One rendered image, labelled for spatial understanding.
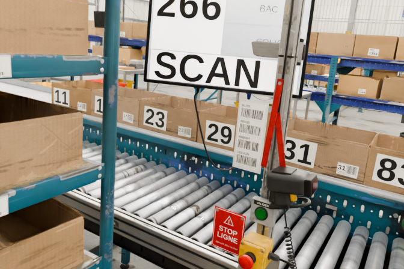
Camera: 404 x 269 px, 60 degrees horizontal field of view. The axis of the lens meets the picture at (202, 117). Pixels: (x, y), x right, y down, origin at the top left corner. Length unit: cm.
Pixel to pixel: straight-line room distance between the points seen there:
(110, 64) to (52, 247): 34
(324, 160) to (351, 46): 462
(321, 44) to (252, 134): 525
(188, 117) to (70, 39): 122
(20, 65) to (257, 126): 61
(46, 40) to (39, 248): 35
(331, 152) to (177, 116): 78
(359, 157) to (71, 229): 113
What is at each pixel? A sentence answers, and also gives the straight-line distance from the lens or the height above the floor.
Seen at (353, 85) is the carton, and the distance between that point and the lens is 582.
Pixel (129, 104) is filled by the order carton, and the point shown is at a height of 101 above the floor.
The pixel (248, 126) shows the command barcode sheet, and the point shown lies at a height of 117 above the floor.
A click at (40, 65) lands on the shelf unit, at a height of 133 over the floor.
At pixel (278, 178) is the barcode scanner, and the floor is 107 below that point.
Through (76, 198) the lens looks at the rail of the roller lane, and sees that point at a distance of 152.
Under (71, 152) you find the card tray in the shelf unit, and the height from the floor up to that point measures 117.
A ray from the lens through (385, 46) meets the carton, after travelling 601.
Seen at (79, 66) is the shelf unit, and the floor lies 133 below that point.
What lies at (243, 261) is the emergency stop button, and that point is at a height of 85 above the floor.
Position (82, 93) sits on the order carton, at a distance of 233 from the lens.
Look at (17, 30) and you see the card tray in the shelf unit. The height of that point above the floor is 138.
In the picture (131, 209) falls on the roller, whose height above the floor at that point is 74.
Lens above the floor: 138
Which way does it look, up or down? 12 degrees down
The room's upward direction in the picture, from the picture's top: 5 degrees clockwise
